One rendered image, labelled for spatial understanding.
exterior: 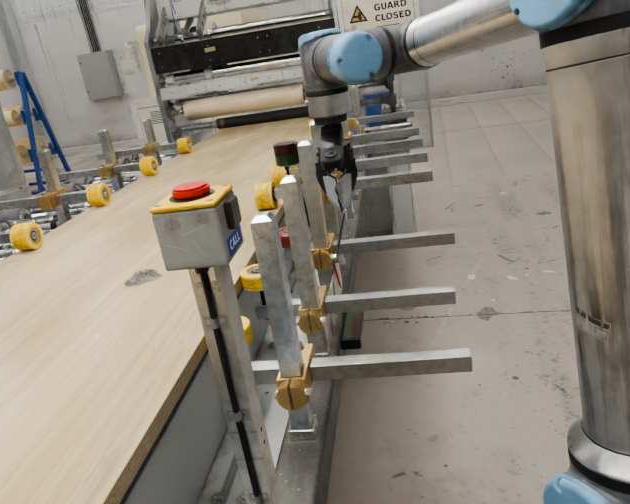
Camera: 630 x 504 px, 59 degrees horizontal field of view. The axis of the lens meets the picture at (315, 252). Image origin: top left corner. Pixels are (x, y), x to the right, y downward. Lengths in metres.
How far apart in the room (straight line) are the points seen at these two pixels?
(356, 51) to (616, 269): 0.63
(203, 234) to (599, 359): 0.43
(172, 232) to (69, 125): 11.55
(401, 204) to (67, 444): 3.14
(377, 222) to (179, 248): 3.38
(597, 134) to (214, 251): 0.38
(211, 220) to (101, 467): 0.37
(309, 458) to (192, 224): 0.55
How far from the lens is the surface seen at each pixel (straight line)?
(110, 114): 11.61
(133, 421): 0.85
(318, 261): 1.38
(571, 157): 0.60
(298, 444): 1.04
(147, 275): 1.33
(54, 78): 12.10
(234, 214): 0.58
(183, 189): 0.59
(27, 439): 0.91
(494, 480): 1.96
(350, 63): 1.05
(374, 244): 1.42
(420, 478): 1.96
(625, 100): 0.58
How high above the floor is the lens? 1.35
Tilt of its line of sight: 21 degrees down
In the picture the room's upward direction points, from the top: 9 degrees counter-clockwise
